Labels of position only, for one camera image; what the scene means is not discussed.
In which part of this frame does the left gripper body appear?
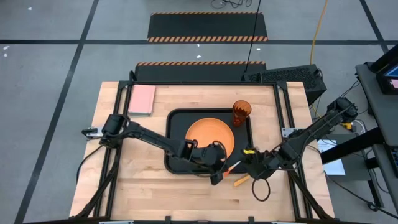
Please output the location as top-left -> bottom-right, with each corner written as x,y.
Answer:
190,140 -> 229,187

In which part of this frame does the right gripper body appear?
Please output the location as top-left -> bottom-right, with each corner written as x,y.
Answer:
245,148 -> 277,181

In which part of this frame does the fork with red-orange handle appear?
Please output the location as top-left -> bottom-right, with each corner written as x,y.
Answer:
223,160 -> 242,178

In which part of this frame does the spoon with yellow-orange handle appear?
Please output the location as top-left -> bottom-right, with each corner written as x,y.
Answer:
233,174 -> 251,187

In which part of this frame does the orange round plate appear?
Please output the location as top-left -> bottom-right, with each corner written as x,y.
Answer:
185,117 -> 236,159

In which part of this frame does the orange translucent faceted cup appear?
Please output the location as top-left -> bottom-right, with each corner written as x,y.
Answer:
231,100 -> 252,128

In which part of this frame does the black rectangular serving tray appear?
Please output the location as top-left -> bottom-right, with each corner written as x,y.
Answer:
164,107 -> 253,174

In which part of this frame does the white paper sheet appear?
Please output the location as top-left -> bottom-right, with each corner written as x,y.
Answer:
317,139 -> 346,176

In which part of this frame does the narrow black striped floor ramp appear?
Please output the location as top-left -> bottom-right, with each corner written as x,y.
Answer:
134,60 -> 267,83

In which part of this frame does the pink notebook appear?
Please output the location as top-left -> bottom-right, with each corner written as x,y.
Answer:
127,84 -> 157,118

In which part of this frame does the black computer tower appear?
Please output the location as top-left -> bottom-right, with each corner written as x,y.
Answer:
241,64 -> 328,106

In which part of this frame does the black desk leg beam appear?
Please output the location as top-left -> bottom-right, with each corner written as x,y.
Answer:
320,126 -> 386,165

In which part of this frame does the grey desk top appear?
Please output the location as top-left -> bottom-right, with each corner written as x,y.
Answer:
355,62 -> 398,147
371,144 -> 398,215

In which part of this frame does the large black striped floor ramp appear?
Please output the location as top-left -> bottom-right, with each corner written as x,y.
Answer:
146,11 -> 269,43

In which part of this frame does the black laptop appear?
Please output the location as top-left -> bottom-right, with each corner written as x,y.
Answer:
369,43 -> 398,96

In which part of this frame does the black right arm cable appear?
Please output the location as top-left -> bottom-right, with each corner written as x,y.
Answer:
251,177 -> 271,202

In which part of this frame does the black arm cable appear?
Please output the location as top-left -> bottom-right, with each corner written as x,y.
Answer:
76,145 -> 105,184
251,177 -> 271,202

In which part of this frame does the black floor cable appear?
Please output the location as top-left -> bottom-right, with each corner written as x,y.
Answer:
323,174 -> 398,218

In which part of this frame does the black hanging cable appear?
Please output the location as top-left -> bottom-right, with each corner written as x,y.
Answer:
244,0 -> 262,74

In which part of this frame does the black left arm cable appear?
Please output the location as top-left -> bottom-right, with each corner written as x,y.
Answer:
76,145 -> 105,184

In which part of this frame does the yellow hanging cable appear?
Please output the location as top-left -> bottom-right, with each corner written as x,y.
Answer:
309,0 -> 330,125

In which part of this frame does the black cable bundle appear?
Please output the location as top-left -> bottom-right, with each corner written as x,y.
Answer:
210,0 -> 253,9

